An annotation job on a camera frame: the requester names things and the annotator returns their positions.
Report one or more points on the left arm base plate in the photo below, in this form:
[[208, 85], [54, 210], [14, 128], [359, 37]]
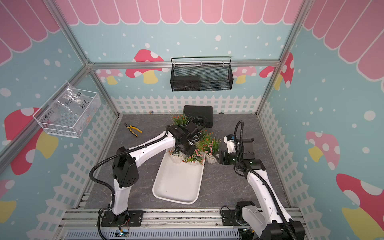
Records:
[[127, 219]]

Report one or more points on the red flower pot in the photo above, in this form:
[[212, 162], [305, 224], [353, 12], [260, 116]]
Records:
[[176, 156]]

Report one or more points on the pink flower pot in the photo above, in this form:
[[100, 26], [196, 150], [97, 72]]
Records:
[[209, 145], [195, 158]]

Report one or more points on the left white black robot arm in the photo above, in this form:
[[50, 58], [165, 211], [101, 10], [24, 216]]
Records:
[[125, 167]]

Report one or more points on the clear acrylic wall box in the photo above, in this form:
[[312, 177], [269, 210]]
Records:
[[68, 113]]

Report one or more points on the black wire mesh basket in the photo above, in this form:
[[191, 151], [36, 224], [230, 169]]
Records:
[[215, 72]]

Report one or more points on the red flower pot rearmost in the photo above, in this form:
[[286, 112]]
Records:
[[180, 120]]

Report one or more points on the black box in basket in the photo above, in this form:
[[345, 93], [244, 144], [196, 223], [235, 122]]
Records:
[[185, 83]]

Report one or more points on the yellow black pliers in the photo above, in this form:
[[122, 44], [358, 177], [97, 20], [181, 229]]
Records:
[[133, 130]]

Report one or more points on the black plastic tool case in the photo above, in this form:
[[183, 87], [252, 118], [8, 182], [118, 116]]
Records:
[[200, 115]]

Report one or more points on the white plastic storage tray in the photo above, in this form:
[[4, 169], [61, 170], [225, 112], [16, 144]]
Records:
[[178, 183]]

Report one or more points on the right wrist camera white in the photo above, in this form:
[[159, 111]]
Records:
[[229, 140]]

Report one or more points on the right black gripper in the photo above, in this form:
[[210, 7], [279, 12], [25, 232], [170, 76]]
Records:
[[224, 156]]

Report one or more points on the orange flower pot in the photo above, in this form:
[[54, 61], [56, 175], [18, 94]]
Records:
[[203, 135]]

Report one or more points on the aluminium mounting rail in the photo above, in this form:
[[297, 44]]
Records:
[[86, 219]]

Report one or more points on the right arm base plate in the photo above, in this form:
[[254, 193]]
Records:
[[229, 218]]

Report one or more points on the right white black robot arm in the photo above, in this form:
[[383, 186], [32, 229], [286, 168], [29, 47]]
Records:
[[271, 221]]

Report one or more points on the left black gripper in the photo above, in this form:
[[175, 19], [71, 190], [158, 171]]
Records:
[[189, 151]]

